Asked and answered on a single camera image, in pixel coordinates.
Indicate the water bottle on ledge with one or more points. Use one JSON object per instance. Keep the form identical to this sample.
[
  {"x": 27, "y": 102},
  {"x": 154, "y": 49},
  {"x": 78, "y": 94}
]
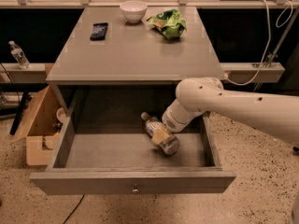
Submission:
[{"x": 18, "y": 54}]

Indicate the small metal drawer knob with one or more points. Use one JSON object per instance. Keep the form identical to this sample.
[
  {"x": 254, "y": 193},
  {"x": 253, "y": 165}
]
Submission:
[{"x": 135, "y": 189}]

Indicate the dark blue snack packet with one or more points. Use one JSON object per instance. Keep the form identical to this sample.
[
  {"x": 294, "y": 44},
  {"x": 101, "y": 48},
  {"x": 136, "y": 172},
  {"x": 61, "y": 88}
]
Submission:
[{"x": 99, "y": 31}]

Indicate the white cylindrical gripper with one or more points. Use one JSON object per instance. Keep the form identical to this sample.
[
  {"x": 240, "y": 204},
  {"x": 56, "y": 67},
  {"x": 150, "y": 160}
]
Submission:
[{"x": 170, "y": 122}]

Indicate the white cup in box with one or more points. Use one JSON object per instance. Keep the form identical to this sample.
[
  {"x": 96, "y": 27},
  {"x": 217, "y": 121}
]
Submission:
[{"x": 60, "y": 115}]

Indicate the grey cabinet with counter top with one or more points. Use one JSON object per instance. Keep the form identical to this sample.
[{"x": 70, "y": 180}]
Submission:
[{"x": 132, "y": 53}]

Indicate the clear plastic water bottle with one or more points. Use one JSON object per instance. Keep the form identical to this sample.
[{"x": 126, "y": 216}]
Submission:
[{"x": 160, "y": 135}]

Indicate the open grey top drawer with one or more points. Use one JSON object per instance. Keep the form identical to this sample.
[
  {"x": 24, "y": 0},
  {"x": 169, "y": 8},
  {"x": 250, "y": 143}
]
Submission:
[{"x": 104, "y": 148}]

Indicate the green chip bag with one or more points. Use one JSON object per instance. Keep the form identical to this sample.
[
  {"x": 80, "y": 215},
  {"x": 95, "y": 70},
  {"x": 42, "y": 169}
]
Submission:
[{"x": 170, "y": 23}]

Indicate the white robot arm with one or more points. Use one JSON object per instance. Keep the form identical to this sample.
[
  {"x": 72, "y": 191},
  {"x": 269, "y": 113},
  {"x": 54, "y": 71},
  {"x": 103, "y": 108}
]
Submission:
[{"x": 272, "y": 114}]

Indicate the white ceramic bowl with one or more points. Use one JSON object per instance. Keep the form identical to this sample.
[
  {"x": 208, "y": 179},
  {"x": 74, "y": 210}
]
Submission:
[{"x": 133, "y": 11}]

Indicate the open cardboard box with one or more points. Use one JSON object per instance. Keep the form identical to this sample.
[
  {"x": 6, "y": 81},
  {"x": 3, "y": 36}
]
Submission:
[{"x": 39, "y": 127}]

